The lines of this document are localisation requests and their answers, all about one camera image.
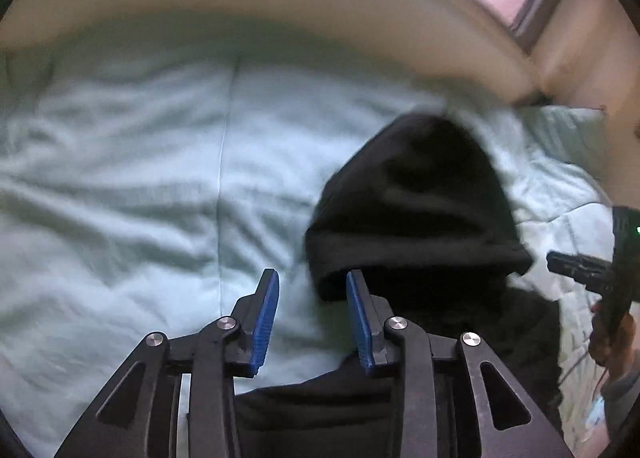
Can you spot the light green quilt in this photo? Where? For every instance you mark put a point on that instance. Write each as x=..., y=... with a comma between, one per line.
x=152, y=167

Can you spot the black jacket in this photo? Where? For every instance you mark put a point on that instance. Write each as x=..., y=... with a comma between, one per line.
x=420, y=211

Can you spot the right hand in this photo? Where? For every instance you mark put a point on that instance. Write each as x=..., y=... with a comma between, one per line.
x=612, y=351

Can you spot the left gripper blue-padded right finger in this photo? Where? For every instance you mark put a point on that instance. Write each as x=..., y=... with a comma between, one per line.
x=451, y=397

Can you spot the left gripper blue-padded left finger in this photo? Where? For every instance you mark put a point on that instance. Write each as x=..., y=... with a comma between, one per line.
x=136, y=412

